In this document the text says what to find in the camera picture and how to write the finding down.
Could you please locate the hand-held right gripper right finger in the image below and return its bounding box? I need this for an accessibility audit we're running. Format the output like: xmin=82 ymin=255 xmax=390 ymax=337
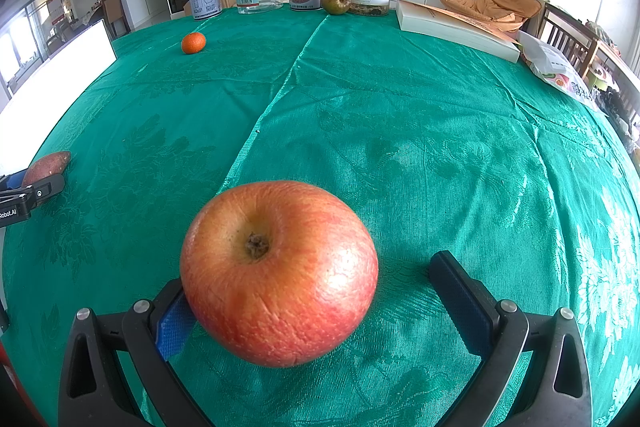
xmin=429 ymin=250 xmax=593 ymax=427

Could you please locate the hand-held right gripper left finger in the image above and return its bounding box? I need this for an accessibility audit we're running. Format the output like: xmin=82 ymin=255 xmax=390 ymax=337
xmin=57 ymin=277 xmax=216 ymax=427

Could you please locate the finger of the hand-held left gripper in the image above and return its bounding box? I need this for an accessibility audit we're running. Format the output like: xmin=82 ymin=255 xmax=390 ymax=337
xmin=0 ymin=173 xmax=66 ymax=214
xmin=0 ymin=171 xmax=27 ymax=192

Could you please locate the sweet potato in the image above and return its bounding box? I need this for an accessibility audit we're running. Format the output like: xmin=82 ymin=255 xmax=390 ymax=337
xmin=21 ymin=150 xmax=72 ymax=188

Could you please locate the white cardboard box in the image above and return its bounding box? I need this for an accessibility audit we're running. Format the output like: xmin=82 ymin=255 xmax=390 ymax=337
xmin=0 ymin=19 xmax=118 ymax=178

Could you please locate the red apple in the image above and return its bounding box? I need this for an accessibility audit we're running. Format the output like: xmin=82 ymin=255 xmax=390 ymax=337
xmin=179 ymin=180 xmax=380 ymax=369

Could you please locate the green tablecloth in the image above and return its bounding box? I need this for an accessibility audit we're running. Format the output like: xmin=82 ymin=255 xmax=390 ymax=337
xmin=0 ymin=4 xmax=640 ymax=427

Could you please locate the wooden dining chair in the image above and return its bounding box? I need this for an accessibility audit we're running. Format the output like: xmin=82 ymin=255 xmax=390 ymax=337
xmin=100 ymin=0 xmax=132 ymax=38

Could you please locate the tangerine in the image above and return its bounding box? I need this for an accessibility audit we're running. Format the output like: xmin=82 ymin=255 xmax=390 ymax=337
xmin=181 ymin=32 xmax=207 ymax=56

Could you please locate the white plastic bag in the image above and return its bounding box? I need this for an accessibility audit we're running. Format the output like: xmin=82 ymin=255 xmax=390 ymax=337
xmin=517 ymin=29 xmax=608 ymax=115

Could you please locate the white book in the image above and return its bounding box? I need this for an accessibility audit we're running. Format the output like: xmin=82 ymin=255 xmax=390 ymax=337
xmin=396 ymin=0 xmax=522 ymax=64

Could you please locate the wooden slatted chair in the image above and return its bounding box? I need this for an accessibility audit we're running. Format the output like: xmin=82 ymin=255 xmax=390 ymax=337
xmin=537 ymin=2 xmax=640 ymax=88

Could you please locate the orange cloth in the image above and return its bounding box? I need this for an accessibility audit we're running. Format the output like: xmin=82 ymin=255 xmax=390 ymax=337
xmin=438 ymin=0 xmax=542 ymax=32

